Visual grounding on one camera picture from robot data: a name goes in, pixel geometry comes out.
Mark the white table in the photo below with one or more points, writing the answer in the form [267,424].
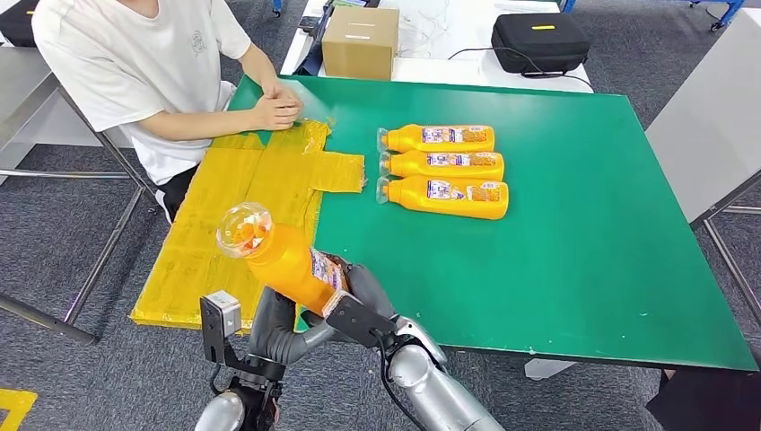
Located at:
[452,68]

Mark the person's left hand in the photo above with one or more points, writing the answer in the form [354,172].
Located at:
[280,94]

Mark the black smartphone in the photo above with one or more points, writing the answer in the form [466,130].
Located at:
[308,24]

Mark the blue metal frame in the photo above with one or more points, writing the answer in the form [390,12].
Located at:
[728,12]

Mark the white table foot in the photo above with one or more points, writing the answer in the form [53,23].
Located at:
[547,369]

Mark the person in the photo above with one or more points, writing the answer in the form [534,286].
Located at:
[131,59]
[707,404]

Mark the person's right forearm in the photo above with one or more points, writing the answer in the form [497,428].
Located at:
[196,125]

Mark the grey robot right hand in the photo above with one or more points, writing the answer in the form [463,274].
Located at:
[371,288]

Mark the metal table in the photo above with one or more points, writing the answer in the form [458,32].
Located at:
[18,89]

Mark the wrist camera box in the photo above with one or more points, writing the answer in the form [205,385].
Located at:
[356,321]
[223,312]

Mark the yellow taped cardboard mat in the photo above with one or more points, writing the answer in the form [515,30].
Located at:
[208,238]

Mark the orange detergent bottle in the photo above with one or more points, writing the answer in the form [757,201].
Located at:
[416,199]
[407,140]
[410,166]
[285,262]

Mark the grey table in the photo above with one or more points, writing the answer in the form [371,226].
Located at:
[707,119]

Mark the person's right hand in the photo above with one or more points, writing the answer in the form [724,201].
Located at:
[276,116]

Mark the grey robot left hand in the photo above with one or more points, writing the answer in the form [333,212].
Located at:
[273,333]

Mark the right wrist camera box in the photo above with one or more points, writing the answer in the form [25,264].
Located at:
[356,321]

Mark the brown cardboard box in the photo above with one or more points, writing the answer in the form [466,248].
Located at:
[359,47]

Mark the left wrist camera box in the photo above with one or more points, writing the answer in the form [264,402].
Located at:
[223,312]

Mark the person's left forearm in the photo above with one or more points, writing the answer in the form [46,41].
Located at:
[258,65]

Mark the black zippered carry case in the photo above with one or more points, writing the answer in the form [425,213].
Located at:
[15,27]
[538,46]

